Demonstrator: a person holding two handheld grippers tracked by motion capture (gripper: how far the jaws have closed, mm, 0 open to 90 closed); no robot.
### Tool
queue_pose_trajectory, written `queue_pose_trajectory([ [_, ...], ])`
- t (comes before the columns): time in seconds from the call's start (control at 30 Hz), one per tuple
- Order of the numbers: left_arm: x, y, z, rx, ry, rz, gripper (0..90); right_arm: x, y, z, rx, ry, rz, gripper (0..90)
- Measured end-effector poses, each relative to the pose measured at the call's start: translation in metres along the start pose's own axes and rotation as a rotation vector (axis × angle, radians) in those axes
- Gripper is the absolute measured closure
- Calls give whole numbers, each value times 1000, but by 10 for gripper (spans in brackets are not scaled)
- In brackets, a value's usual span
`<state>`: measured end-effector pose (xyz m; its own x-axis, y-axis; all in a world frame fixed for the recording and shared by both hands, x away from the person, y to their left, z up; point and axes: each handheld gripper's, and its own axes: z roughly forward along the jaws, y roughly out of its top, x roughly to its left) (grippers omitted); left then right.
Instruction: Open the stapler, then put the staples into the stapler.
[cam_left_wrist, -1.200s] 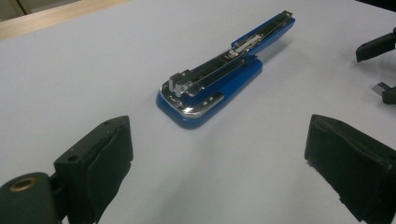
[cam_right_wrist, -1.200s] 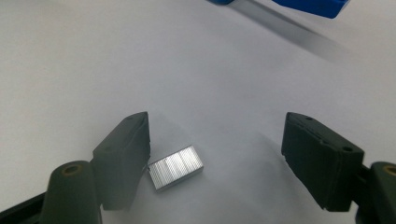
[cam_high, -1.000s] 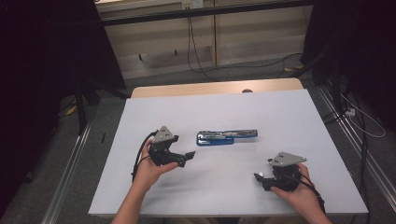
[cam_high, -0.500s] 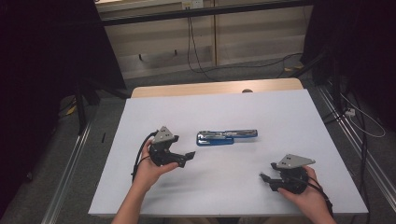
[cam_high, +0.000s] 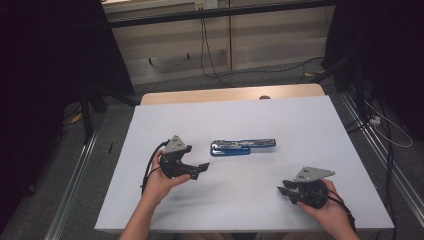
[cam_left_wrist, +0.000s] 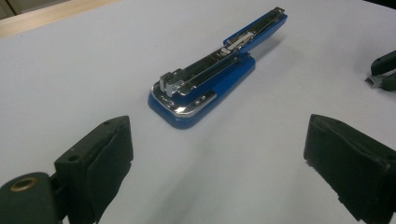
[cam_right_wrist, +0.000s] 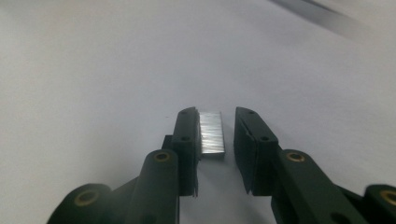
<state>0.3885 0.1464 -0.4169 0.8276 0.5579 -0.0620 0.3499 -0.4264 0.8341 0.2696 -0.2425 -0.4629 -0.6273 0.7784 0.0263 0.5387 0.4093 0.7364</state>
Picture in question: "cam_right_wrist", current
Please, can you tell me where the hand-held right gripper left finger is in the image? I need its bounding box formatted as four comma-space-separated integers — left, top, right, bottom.
161, 106, 201, 198

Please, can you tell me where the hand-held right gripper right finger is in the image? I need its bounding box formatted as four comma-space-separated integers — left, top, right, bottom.
233, 106, 280, 197

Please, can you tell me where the silver staple strip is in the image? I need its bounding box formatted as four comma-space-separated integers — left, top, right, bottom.
199, 111, 226, 161

